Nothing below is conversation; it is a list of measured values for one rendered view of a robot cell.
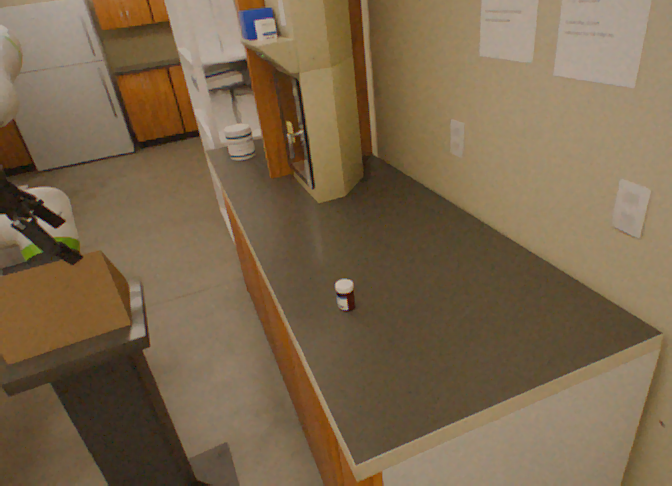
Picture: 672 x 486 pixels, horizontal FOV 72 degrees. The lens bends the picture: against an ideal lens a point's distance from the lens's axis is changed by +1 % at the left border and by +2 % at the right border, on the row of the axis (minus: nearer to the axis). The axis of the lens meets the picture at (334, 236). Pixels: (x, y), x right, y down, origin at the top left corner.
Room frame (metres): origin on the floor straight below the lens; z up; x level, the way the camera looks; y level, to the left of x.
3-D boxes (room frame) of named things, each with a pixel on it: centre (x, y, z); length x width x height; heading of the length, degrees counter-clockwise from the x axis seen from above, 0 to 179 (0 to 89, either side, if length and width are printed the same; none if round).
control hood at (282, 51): (1.71, 0.15, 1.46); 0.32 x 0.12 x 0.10; 17
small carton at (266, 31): (1.67, 0.13, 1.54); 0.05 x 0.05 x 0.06; 25
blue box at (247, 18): (1.79, 0.17, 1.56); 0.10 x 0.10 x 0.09; 17
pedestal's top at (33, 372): (1.02, 0.71, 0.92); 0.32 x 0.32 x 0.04; 20
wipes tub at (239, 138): (2.27, 0.40, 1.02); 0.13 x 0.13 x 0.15
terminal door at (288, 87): (1.73, 0.10, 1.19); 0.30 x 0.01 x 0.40; 17
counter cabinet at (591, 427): (1.58, -0.02, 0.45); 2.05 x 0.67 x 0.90; 17
